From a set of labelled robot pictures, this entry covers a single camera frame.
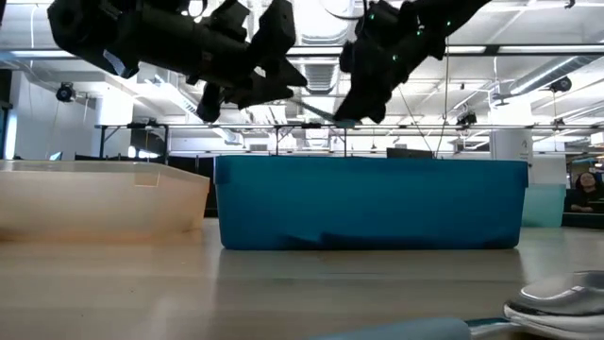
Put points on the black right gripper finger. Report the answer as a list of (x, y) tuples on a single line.
[(381, 108), (356, 106)]

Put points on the small tilted screen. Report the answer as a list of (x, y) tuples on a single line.
[(55, 156)]

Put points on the person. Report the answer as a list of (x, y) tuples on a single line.
[(585, 191)]

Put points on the dark blue plastic tray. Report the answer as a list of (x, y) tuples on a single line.
[(368, 203)]

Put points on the translucent green plastic tray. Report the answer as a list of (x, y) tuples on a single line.
[(545, 205)]

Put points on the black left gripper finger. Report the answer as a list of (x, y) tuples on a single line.
[(278, 47), (257, 96)]

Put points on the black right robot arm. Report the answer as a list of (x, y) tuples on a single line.
[(453, 14)]

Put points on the translucent orange plastic tray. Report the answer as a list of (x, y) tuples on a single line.
[(94, 203)]

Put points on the dark background monitor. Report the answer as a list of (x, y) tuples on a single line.
[(408, 152)]

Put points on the white ceiling pipes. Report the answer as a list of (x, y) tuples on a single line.
[(269, 115)]

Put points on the round silver ventilation duct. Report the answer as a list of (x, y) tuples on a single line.
[(321, 75)]

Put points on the white pillar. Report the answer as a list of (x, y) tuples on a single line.
[(512, 144)]

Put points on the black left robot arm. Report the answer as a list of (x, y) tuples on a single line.
[(141, 33)]

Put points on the black hanging spotlight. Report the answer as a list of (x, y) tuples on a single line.
[(560, 84), (66, 92), (467, 118)]

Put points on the dark low counter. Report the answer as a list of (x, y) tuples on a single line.
[(582, 220)]

